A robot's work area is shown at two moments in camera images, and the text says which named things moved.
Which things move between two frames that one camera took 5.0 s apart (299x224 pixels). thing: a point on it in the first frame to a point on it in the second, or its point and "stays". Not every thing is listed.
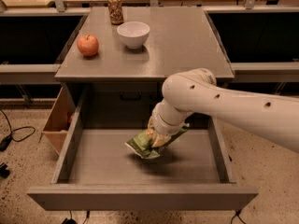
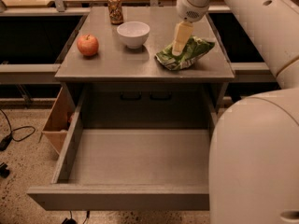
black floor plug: [4, 171] stays
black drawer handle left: [131, 98] stays
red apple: [88, 45] stays
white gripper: [163, 128] to [189, 11]
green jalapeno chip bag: [142, 143] to [195, 49]
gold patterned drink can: [115, 7] stays
